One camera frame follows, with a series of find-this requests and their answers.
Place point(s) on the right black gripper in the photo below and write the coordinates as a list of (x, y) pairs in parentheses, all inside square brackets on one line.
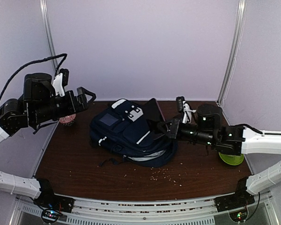
[(173, 128)]

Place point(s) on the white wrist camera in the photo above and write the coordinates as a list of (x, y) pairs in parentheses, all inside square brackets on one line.
[(186, 111), (60, 82)]

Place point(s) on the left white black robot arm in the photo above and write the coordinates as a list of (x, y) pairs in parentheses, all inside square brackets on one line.
[(43, 102)]

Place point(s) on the black smartphone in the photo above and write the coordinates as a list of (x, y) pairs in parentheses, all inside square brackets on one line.
[(154, 116)]

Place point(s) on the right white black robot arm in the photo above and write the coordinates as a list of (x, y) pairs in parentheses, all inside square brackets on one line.
[(204, 126)]

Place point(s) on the lime green plate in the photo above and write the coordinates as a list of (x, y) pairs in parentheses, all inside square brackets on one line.
[(232, 159)]

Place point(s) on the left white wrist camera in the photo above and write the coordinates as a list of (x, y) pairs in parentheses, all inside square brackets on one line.
[(60, 82)]

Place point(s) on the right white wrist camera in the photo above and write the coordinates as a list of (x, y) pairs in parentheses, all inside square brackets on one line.
[(186, 111)]

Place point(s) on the left aluminium frame post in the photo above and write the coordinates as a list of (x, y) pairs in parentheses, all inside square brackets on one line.
[(47, 27)]

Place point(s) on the right aluminium frame post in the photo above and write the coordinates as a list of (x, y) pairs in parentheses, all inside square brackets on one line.
[(236, 40)]

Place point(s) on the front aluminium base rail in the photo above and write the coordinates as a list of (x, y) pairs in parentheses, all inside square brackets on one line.
[(197, 211)]

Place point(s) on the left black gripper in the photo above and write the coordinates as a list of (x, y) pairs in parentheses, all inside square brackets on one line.
[(74, 108)]

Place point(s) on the aluminium frame post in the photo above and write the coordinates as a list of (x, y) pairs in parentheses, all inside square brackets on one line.
[(47, 27), (236, 40)]

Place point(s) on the red patterned small bowl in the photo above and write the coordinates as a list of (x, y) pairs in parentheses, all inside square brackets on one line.
[(68, 120)]

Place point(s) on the navy blue student backpack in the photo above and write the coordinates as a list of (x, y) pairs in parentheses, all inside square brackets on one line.
[(122, 129)]

